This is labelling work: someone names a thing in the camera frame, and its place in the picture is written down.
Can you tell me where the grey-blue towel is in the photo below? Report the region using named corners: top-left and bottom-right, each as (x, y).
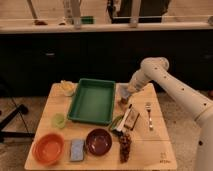
top-left (119, 84), bottom-right (131, 99)

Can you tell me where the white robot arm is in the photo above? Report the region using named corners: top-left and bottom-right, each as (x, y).
top-left (127, 57), bottom-right (213, 171)

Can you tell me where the metal cup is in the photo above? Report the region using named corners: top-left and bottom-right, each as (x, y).
top-left (120, 97), bottom-right (130, 104)

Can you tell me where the white cup with yellow content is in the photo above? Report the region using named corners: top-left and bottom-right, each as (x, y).
top-left (60, 80), bottom-right (75, 97)

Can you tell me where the small green cup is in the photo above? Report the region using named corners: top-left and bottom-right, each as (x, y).
top-left (52, 113), bottom-right (66, 129)

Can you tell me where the green plastic tray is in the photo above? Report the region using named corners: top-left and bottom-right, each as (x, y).
top-left (67, 78), bottom-right (116, 125)

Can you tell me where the green vegetable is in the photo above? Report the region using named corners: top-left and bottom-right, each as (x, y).
top-left (108, 115), bottom-right (124, 132)

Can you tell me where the brown snack packet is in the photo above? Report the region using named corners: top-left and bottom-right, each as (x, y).
top-left (124, 108), bottom-right (140, 130)

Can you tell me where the silver fork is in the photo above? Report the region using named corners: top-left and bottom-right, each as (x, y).
top-left (145, 102), bottom-right (153, 131)

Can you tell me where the dark red bowl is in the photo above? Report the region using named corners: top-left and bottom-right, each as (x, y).
top-left (85, 129), bottom-right (112, 156)

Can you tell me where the bunch of brown grapes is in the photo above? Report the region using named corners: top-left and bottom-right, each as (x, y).
top-left (119, 134), bottom-right (131, 163)

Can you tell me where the blue sponge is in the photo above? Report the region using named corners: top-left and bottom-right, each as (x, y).
top-left (70, 139), bottom-right (84, 162)

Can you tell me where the green box on shelf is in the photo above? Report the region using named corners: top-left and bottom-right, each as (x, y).
top-left (81, 16), bottom-right (94, 24)

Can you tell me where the orange bowl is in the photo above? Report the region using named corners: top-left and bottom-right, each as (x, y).
top-left (32, 133), bottom-right (64, 166)

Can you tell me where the black stand base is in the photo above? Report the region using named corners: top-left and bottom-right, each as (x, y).
top-left (0, 104), bottom-right (34, 142)

